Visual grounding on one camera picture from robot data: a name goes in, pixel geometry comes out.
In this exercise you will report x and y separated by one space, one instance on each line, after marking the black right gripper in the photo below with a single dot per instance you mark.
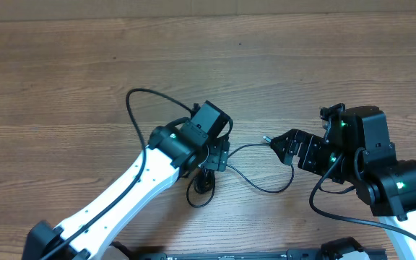
312 146

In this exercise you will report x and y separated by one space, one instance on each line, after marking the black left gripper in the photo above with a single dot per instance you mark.
218 158

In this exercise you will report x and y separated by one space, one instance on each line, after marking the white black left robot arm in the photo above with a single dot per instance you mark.
176 148

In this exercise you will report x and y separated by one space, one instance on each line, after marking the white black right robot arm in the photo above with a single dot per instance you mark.
356 148

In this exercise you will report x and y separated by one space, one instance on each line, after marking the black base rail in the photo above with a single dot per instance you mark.
341 249

